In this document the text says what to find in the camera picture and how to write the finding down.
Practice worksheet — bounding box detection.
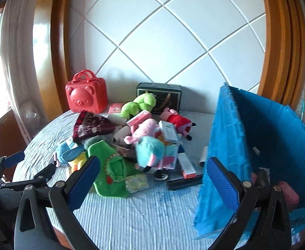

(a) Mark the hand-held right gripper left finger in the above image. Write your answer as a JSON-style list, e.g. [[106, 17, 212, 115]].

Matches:
[[14, 155, 101, 250]]

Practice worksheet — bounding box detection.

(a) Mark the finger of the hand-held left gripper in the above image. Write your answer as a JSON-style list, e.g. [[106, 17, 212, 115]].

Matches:
[[1, 165, 57, 192], [0, 150, 26, 174]]

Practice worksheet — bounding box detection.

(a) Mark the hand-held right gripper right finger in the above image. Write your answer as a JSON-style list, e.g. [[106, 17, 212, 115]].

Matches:
[[206, 157, 292, 250]]

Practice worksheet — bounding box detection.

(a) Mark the green dinosaur plush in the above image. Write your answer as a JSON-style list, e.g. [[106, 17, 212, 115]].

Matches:
[[87, 139, 140, 199]]

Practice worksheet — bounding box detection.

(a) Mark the light blue curved plastic toy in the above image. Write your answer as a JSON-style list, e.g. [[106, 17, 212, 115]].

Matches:
[[55, 141, 86, 165]]

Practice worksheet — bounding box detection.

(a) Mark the blue plastic storage crate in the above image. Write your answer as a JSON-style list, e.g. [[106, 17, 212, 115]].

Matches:
[[193, 82, 305, 243]]

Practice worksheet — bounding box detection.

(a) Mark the yellow plush toy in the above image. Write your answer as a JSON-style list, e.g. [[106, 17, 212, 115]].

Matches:
[[68, 152, 88, 174]]

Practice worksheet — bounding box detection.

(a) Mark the white paper roll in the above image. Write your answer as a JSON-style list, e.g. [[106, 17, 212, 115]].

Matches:
[[199, 146, 208, 167]]

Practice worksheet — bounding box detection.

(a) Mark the black flat case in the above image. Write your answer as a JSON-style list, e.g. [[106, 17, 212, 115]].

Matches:
[[167, 173, 204, 192]]

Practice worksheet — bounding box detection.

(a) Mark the white orange long box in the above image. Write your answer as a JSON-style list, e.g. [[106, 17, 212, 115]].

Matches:
[[177, 152, 197, 179]]

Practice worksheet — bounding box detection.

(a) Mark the clear plastic bag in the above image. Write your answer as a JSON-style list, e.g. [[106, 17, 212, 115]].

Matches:
[[19, 101, 41, 125]]

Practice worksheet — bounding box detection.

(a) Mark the striped white tablecloth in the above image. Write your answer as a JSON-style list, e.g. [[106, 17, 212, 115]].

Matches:
[[12, 109, 222, 249]]

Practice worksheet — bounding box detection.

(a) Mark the small pink wipes pack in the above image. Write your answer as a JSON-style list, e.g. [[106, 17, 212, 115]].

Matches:
[[164, 144, 179, 170]]

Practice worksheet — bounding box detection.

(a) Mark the maroon snack bag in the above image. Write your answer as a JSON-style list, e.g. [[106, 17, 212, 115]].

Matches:
[[72, 111, 120, 143]]

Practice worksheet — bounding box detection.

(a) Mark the red pink packet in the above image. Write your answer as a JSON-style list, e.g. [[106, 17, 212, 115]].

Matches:
[[278, 181, 300, 211]]

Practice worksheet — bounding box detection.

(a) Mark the white green medicine box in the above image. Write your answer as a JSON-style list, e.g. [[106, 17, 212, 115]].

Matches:
[[158, 120, 179, 143]]

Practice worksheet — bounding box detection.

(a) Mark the teal-dress pig plush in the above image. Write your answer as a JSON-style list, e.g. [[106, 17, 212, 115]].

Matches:
[[124, 118, 166, 172]]

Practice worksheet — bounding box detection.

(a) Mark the red-dress pig plush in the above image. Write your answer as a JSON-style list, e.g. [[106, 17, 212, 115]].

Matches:
[[160, 109, 197, 140]]

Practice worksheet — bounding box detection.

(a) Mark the pink white tissue pack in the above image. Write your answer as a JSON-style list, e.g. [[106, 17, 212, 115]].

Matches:
[[108, 103, 123, 115]]

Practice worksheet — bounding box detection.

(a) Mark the pink carton box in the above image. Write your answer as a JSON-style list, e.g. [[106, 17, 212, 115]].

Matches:
[[126, 110, 152, 128]]

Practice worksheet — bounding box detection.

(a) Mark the red bear toy suitcase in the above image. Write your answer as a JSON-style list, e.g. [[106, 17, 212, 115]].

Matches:
[[65, 69, 108, 114]]

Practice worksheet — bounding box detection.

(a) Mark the green frog plush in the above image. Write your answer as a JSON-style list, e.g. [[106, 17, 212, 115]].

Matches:
[[121, 93, 157, 118]]

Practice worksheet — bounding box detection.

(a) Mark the white sheer curtain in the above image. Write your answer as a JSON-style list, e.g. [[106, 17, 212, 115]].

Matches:
[[1, 0, 46, 146]]

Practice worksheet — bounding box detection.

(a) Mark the black gift box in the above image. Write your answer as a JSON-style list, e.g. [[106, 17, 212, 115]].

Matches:
[[136, 82, 182, 115]]

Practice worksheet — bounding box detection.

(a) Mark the curved wooden window frame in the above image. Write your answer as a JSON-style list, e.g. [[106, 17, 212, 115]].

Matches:
[[33, 0, 86, 115]]

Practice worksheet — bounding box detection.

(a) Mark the wooden door frame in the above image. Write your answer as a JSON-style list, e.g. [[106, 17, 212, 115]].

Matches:
[[258, 0, 305, 125]]

